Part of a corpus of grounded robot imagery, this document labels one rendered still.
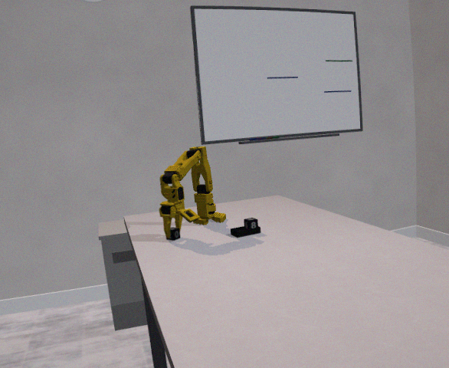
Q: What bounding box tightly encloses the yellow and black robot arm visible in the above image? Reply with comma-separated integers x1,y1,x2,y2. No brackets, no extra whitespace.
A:
160,146,226,225

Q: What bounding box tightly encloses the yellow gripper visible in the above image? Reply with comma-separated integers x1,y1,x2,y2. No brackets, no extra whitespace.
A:
159,200,200,238

